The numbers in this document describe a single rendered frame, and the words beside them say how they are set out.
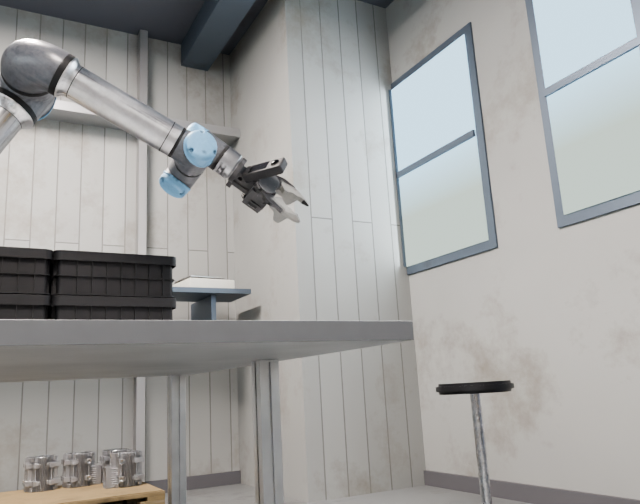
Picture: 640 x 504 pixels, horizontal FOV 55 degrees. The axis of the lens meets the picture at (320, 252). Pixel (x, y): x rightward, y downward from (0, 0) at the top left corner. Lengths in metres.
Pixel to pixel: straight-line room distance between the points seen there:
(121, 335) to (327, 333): 0.38
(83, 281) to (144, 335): 0.55
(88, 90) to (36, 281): 0.47
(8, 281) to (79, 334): 0.55
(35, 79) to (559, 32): 2.42
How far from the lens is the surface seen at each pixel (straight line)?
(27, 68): 1.45
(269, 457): 1.76
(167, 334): 1.08
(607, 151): 2.90
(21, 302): 1.56
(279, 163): 1.54
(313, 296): 3.47
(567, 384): 3.01
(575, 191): 2.97
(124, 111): 1.42
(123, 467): 3.56
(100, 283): 1.60
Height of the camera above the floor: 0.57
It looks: 13 degrees up
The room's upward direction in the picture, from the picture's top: 3 degrees counter-clockwise
